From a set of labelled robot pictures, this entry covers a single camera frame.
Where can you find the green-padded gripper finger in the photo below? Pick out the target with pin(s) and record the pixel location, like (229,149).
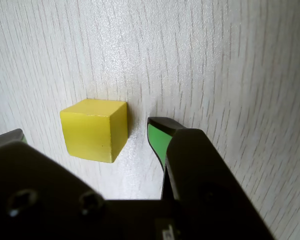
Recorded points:
(202,175)

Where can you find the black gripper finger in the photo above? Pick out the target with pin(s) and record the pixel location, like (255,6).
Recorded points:
(40,190)

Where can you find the yellow cube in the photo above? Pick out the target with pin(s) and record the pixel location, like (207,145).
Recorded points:
(90,135)

